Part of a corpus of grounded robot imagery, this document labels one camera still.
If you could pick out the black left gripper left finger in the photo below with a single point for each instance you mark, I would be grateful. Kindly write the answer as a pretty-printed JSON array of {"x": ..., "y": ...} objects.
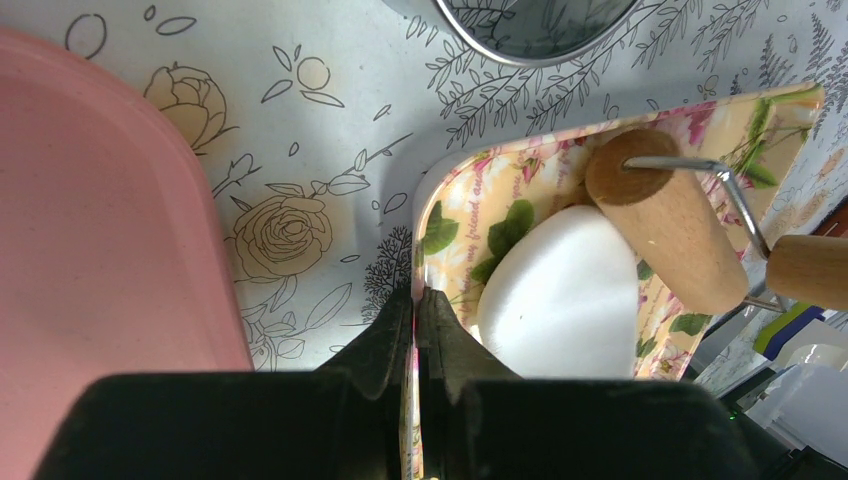
[{"x": 339, "y": 421}]

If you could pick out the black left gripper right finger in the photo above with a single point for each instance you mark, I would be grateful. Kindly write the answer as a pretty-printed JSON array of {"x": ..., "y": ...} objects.
[{"x": 479, "y": 420}]

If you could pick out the white dough ball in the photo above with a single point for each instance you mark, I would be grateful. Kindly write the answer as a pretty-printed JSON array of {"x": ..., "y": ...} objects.
[{"x": 563, "y": 302}]

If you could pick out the floral yellow tray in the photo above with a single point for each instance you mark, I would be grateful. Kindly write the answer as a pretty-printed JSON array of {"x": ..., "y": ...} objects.
[{"x": 472, "y": 210}]

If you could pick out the wooden double-ended rolling pin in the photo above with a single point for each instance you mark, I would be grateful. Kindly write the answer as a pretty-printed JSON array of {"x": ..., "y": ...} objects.
[{"x": 650, "y": 192}]

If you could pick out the pink plastic tray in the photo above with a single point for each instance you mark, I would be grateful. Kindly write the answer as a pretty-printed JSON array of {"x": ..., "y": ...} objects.
[{"x": 112, "y": 258}]

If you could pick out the white green eraser block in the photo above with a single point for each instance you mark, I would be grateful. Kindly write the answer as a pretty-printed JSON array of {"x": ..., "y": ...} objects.
[{"x": 775, "y": 335}]

